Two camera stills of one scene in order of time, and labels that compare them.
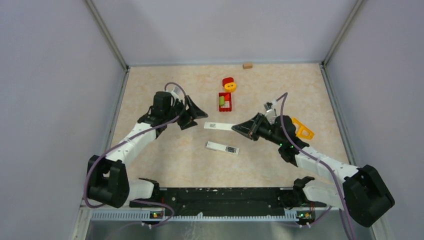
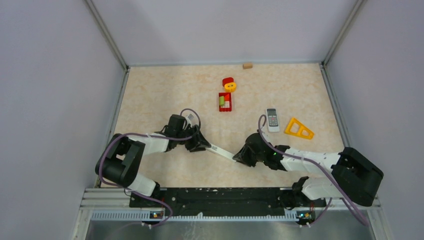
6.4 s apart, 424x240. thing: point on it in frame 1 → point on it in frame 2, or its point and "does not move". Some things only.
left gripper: x=193 y=112 → x=198 y=142
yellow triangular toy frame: x=303 y=127 does not move
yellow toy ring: x=230 y=87 does not move
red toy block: x=225 y=80 does not move
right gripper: x=250 y=128 → x=242 y=157
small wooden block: x=247 y=66 does not move
